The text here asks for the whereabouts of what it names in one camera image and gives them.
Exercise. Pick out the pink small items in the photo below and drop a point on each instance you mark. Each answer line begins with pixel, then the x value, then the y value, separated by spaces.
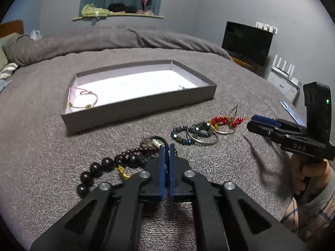
pixel 146 12

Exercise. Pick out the olive green pillow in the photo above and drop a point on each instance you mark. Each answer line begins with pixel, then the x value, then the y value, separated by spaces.
pixel 4 49

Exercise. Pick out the person's right forearm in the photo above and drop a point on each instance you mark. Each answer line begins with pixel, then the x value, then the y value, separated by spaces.
pixel 308 214

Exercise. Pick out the wooden window sill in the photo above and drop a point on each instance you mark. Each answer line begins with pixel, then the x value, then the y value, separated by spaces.
pixel 130 16

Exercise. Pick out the black cloth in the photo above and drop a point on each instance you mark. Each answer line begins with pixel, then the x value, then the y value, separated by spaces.
pixel 120 7

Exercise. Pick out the grey bed cover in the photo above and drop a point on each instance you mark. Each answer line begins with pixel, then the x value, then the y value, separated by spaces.
pixel 39 136

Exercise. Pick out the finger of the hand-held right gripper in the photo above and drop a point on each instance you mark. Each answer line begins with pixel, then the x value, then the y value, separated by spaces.
pixel 259 129
pixel 263 119

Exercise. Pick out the silver bangle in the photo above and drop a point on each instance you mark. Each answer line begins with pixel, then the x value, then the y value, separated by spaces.
pixel 225 133
pixel 209 143

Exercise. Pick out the person's right hand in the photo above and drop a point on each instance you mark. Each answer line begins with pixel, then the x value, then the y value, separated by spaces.
pixel 318 171

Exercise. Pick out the grey rolled blanket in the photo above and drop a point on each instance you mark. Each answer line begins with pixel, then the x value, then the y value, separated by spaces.
pixel 104 40

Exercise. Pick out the white cardboard box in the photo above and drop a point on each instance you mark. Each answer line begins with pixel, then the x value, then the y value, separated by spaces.
pixel 282 86

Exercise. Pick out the small green charm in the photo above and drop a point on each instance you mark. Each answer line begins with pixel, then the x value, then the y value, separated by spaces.
pixel 181 86

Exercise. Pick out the light blue flat object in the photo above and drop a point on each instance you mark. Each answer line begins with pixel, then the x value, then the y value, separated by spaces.
pixel 291 112

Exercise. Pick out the white plastic bag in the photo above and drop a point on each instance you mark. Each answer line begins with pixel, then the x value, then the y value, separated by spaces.
pixel 35 35

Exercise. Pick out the wooden headboard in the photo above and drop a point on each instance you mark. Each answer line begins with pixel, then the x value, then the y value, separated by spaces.
pixel 10 28

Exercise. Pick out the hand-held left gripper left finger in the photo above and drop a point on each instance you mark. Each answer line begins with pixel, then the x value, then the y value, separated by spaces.
pixel 162 167

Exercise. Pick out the white router with antennas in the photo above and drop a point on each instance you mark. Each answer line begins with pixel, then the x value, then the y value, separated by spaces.
pixel 282 69

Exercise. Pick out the white wall socket strip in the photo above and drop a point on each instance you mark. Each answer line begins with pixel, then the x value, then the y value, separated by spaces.
pixel 267 27

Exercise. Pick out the green cloth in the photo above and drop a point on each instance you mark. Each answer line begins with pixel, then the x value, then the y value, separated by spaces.
pixel 91 10

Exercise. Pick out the wooden television stand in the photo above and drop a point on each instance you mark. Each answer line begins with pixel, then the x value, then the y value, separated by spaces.
pixel 244 63

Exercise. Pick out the grey shallow cardboard box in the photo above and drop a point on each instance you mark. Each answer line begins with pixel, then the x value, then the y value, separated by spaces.
pixel 130 109

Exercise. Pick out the blue grey folded cloth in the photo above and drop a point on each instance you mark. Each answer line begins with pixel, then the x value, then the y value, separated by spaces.
pixel 4 86

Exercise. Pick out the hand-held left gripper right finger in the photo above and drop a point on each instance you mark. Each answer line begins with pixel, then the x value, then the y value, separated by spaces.
pixel 172 167

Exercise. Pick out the striped pillow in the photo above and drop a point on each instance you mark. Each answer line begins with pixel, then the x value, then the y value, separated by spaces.
pixel 7 70

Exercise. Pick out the black television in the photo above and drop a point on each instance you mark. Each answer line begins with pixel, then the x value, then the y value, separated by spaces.
pixel 246 43

